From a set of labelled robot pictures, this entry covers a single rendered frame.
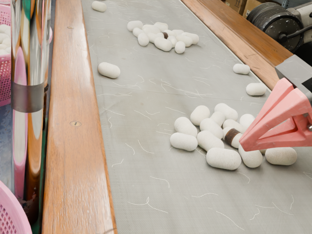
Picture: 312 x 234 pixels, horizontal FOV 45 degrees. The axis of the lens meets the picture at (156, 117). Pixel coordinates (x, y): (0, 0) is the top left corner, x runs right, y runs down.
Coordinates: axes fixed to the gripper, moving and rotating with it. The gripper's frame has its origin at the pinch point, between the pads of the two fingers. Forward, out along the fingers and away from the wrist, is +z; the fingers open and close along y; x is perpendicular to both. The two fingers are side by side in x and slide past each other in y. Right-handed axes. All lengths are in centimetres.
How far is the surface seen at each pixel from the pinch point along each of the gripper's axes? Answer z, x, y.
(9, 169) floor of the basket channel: 25.3, -8.1, -7.8
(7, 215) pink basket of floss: 18.6, -13.2, 7.8
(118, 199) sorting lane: 12.9, -6.0, 4.4
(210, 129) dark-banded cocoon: 2.8, 0.6, -5.8
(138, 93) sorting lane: 9.0, -2.4, -17.2
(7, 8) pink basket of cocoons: 23, -18, -42
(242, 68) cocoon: -7.3, 10.1, -27.5
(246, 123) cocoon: -1.4, 4.2, -7.5
